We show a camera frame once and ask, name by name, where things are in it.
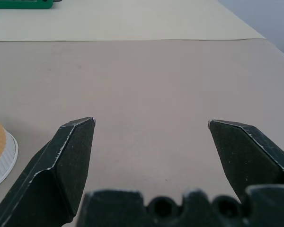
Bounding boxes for cream table mat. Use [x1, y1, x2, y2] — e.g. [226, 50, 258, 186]
[0, 0, 267, 42]

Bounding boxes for green box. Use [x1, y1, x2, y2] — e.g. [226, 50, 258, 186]
[0, 0, 54, 10]

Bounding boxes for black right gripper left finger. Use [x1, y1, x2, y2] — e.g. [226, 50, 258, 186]
[0, 116, 96, 227]

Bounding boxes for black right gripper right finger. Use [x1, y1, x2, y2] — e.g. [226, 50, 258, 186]
[207, 119, 284, 204]

